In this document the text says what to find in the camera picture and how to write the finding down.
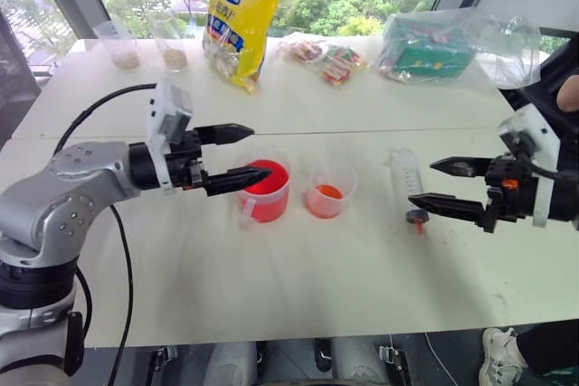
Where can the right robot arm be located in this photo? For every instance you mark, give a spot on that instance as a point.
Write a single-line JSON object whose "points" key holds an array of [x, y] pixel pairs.
{"points": [[565, 200]]}

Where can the yellow snack bag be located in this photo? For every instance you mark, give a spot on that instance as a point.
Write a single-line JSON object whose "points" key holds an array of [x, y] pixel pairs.
{"points": [[244, 20]]}

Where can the white sneaker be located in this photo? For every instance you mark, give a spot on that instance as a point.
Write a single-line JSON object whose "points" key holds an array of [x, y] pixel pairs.
{"points": [[500, 354]]}

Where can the small cup with orange liquid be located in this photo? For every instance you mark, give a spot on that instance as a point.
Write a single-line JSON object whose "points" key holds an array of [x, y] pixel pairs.
{"points": [[328, 200]]}

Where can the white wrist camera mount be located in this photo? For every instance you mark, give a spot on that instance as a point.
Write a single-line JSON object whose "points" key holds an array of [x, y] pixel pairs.
{"points": [[540, 133], [169, 106]]}

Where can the person's bare hand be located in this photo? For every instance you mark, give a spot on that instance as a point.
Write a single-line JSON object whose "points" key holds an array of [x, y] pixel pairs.
{"points": [[569, 93]]}

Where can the clear plastic bag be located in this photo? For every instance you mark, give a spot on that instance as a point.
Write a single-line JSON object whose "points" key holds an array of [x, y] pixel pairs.
{"points": [[502, 42]]}

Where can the clear plastic syringe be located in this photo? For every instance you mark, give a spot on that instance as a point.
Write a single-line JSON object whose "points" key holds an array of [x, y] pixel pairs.
{"points": [[409, 173]]}

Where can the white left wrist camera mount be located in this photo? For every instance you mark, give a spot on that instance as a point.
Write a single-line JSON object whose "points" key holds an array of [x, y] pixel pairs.
{"points": [[169, 106]]}

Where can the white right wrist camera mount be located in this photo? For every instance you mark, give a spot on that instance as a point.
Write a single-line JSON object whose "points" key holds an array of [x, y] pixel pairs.
{"points": [[540, 133]]}

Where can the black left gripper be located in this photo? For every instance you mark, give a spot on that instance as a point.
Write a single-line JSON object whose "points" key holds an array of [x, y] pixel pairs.
{"points": [[183, 164]]}

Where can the black table clamp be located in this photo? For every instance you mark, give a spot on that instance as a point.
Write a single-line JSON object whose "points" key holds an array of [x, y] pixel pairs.
{"points": [[395, 363], [160, 365]]}

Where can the measuring cup with red liquid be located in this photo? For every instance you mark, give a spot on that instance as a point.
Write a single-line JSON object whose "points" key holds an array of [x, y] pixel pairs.
{"points": [[267, 203]]}

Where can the red green snack packets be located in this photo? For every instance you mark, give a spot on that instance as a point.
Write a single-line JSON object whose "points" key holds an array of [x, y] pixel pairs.
{"points": [[330, 60]]}

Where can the green cardboard box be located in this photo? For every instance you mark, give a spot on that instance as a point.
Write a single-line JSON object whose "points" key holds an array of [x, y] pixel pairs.
{"points": [[429, 49]]}

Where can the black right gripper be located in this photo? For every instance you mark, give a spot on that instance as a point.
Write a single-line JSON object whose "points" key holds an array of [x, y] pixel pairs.
{"points": [[511, 196]]}

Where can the black trouser leg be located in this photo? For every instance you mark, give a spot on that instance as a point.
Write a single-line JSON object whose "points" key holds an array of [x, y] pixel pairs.
{"points": [[549, 345]]}

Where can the clear cup with grains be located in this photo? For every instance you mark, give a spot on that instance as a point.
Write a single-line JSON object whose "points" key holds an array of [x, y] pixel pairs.
{"points": [[123, 53], [174, 58]]}

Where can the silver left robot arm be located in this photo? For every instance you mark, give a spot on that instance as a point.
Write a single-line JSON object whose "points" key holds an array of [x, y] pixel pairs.
{"points": [[54, 205]]}

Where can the black chair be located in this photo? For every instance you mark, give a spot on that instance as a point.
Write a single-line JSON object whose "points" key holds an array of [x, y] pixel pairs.
{"points": [[556, 65]]}

